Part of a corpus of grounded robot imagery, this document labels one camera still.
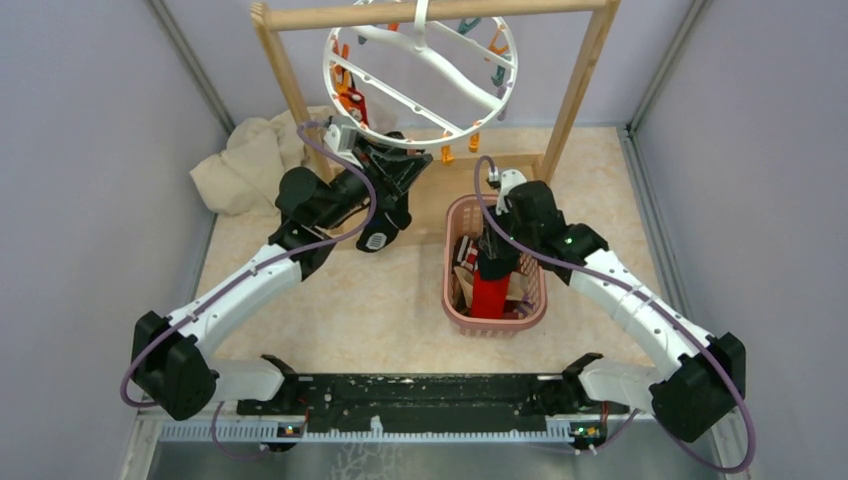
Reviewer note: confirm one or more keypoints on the black patterned sport sock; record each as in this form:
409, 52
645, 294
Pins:
391, 217

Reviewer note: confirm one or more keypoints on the white round clip hanger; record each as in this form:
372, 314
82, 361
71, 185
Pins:
423, 83

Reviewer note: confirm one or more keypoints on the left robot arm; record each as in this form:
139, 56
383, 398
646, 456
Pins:
173, 356

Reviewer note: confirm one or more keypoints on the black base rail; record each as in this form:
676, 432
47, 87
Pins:
449, 406

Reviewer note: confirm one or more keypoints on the beige crumpled cloth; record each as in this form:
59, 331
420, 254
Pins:
244, 177

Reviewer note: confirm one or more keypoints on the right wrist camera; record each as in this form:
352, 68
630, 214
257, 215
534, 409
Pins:
504, 181

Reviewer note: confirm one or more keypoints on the plain red sock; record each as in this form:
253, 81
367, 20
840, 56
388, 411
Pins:
489, 296

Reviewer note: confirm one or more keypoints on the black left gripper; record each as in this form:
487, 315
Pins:
396, 166

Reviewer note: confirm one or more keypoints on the teal plastic clip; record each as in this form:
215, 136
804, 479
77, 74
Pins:
501, 76

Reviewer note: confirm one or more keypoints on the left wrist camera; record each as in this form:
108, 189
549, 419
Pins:
340, 137

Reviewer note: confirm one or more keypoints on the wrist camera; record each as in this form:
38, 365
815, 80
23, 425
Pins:
504, 181
340, 137

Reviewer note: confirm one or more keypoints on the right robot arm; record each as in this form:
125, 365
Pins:
694, 377

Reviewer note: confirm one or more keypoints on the orange plastic clip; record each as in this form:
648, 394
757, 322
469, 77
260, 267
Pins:
446, 155

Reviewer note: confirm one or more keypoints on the pink plastic laundry basket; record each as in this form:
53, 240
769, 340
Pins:
464, 217

